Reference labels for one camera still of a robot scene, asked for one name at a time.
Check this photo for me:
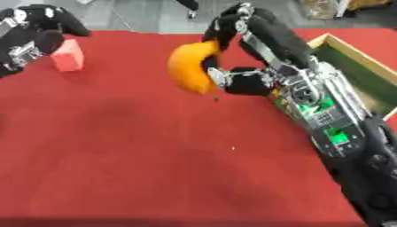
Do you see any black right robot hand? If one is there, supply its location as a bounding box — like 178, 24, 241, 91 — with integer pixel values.
199, 2, 318, 97

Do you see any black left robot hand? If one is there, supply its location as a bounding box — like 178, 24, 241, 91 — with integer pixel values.
0, 4, 93, 78

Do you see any yellow toy banana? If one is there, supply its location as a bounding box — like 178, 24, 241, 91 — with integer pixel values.
166, 40, 223, 95

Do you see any cardboard box with green inside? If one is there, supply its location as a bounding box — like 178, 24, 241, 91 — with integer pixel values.
305, 32, 397, 121

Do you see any red rectangular block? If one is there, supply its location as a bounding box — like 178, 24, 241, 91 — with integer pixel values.
50, 38, 86, 73

